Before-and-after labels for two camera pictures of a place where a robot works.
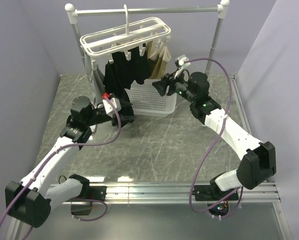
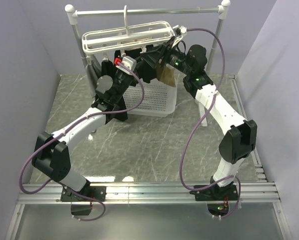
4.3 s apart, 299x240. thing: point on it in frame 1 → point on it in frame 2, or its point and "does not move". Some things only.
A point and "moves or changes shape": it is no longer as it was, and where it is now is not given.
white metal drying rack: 221,8 does not move
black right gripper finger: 161,86 → 153,58
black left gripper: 123,120 → 135,78
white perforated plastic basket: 146,100 does not move
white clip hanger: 123,39 moves or changes shape
